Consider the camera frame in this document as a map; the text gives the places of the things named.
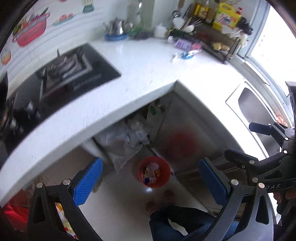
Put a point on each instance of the brown sauce bottle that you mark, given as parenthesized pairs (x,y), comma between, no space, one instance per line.
(205,13)

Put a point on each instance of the dried red chillies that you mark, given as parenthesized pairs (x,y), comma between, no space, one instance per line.
(202,34)

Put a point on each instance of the red plastic basin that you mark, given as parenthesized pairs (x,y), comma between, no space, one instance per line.
(165,176)

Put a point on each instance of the white serving spoon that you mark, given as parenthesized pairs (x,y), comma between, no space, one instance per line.
(188,28)

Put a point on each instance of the kitchen cartoon wall sticker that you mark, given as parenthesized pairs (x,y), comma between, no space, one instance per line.
(30,32)

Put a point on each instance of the person's right hand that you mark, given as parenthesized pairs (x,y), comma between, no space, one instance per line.
(289,195)

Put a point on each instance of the black glass gas stove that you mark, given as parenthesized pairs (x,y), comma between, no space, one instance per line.
(104,74)

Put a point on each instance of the black plastic bag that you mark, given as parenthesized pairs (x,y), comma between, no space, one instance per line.
(245,26)

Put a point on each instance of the stainless steel sink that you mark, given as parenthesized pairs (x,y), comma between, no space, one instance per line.
(254,104)

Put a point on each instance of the blue plastic lid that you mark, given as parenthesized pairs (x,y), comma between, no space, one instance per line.
(185,56)

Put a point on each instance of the cooking oil bottle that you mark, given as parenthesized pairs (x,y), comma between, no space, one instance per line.
(198,10)

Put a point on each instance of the dark sauce bottle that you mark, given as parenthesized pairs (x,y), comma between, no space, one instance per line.
(212,15)

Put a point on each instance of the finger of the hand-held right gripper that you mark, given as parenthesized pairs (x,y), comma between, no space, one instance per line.
(242,160)
(261,128)

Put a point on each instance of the orange net scrubber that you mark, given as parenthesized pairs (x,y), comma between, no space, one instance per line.
(281,120)

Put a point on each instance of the black wok with lid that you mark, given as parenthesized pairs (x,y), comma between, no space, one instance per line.
(3,104)

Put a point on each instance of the black utensil holder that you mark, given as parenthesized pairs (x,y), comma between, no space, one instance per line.
(175,34)

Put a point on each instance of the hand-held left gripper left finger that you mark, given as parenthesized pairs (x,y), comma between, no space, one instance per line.
(89,180)

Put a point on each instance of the yellow detergent jug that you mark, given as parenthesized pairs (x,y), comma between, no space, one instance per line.
(225,17)

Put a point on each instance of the green tray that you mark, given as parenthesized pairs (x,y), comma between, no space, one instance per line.
(138,30)

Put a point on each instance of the dark scouring pad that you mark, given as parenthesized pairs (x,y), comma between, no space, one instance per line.
(143,35)

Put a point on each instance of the steel cabinet door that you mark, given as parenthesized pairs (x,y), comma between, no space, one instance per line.
(196,115)

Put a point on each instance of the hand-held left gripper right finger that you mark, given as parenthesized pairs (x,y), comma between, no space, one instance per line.
(212,183)

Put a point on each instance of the red-capped bottle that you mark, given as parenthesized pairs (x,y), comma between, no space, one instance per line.
(241,9)

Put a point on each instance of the shiny foil wrapper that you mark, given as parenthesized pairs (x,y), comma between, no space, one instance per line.
(193,52)

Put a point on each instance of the pile of clear plastic bags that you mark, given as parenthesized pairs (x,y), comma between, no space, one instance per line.
(120,143)

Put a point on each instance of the bundle of chopsticks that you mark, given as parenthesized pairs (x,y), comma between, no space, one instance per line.
(193,22)

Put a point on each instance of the white lidded jar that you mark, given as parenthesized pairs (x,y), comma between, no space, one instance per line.
(160,31)

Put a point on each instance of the steel teapot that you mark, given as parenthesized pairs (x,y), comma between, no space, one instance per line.
(118,26)

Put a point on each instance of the window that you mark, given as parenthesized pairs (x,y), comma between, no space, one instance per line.
(277,46)

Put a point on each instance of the white ladle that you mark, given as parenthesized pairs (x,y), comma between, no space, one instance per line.
(178,22)

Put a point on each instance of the white hanging plastic bag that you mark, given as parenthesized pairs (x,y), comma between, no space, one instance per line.
(229,30)

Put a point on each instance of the small white plastic spoon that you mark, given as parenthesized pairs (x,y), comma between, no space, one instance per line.
(174,58)

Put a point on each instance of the colourful snack packets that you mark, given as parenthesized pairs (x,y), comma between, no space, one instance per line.
(64,220)

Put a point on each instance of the blue saucer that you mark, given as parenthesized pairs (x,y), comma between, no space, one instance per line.
(113,37)

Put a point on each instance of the glass carafe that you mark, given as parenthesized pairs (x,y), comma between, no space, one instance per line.
(137,14)

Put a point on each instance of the green and white carton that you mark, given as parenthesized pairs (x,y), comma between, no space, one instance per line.
(153,112)

